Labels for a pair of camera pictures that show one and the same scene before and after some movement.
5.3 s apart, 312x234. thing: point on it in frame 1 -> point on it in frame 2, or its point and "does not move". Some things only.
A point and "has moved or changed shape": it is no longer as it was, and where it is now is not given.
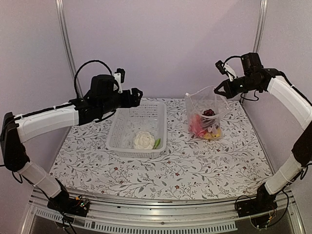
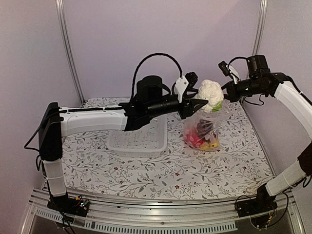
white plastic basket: [139, 131] does not move
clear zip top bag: [204, 108] has moved or changed shape
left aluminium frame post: [61, 10] does not move
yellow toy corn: [210, 135] -> [207, 146]
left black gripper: [136, 100] -> [188, 109]
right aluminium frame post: [263, 11] does not move
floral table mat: [232, 165] does not move
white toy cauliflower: [144, 140] -> [211, 91]
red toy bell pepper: [197, 125] -> [191, 138]
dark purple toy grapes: [208, 112] -> [203, 126]
